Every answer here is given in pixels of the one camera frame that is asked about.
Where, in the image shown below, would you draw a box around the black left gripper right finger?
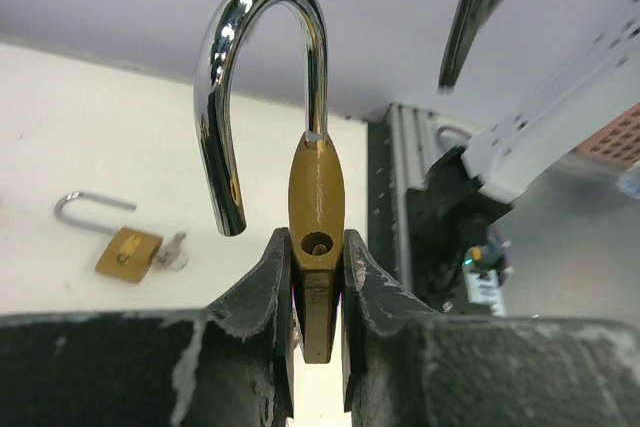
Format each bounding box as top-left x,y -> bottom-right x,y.
342,229 -> 639,426

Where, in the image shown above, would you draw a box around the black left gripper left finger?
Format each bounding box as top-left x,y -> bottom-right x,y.
1,228 -> 293,426

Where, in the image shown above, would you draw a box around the large brass padlock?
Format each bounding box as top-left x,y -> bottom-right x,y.
193,0 -> 346,364

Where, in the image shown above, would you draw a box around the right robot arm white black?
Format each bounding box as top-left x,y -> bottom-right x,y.
321,0 -> 639,317

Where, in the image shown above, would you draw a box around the medium padlock keys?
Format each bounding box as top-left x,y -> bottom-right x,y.
152,231 -> 188,271

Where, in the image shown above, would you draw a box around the medium brass padlock long shackle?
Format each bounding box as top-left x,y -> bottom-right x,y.
54,191 -> 163,284

